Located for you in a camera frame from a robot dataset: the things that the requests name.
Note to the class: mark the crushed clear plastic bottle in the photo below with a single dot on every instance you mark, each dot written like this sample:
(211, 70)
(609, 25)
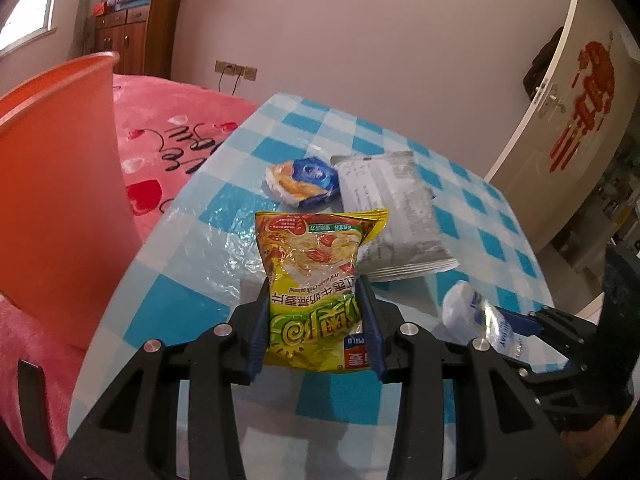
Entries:
(465, 310)

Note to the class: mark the brown wooden cabinet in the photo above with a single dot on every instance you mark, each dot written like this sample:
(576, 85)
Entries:
(145, 35)

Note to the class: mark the white door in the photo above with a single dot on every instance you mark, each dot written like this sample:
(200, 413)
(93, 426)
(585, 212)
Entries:
(530, 160)

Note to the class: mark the red box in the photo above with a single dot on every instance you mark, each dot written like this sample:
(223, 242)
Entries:
(99, 9)

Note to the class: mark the red door decoration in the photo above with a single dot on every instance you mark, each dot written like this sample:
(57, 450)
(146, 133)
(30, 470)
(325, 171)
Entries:
(590, 90)

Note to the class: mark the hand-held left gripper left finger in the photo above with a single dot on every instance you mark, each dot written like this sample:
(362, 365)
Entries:
(257, 330)

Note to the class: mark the grey wipes packet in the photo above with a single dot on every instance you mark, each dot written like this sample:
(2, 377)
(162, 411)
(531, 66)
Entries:
(400, 210)

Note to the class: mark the dark hanging bag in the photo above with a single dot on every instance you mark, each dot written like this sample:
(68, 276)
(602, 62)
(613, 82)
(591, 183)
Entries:
(542, 62)

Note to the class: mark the blue white checked tablecloth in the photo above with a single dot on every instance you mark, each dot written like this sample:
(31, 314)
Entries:
(200, 260)

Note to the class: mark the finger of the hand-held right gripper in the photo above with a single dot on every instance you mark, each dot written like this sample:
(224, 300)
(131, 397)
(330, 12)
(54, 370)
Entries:
(522, 324)
(555, 375)

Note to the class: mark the person's right hand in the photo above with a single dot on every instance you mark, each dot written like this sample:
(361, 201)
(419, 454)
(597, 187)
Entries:
(595, 440)

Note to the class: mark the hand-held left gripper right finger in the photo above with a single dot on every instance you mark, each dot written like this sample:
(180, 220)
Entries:
(372, 330)

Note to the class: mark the orange plastic bucket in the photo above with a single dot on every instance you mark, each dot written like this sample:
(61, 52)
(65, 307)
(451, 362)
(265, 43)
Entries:
(60, 185)

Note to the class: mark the yellow snack packet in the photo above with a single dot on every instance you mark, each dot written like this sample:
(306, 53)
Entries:
(310, 270)

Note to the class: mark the window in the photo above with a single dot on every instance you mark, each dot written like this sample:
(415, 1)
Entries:
(35, 5)

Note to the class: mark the blue tissue pack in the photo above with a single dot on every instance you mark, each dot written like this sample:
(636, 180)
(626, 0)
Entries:
(305, 182)

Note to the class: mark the grey curtain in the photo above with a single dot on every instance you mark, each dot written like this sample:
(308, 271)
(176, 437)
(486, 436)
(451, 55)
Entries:
(86, 20)

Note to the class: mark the black flat object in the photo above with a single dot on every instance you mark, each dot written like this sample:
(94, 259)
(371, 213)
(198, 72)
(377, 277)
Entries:
(35, 410)

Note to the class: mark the wall power sockets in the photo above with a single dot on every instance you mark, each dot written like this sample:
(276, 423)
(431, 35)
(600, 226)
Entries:
(235, 70)

